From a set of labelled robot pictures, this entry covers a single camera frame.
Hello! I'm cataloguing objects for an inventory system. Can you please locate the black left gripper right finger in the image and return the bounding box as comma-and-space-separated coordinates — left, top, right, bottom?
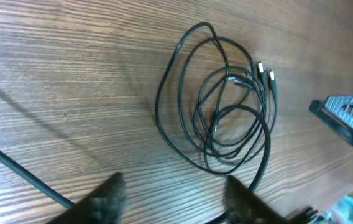
223, 175, 288, 224

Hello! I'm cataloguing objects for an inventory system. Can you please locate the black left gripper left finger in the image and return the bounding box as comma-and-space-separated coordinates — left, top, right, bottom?
48, 172, 126, 224

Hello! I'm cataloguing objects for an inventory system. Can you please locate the separated black USB cable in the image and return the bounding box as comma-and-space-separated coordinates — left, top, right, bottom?
0, 133, 75, 210

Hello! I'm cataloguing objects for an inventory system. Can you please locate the black USB cable bundle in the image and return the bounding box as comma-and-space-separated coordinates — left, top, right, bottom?
154, 21, 278, 194

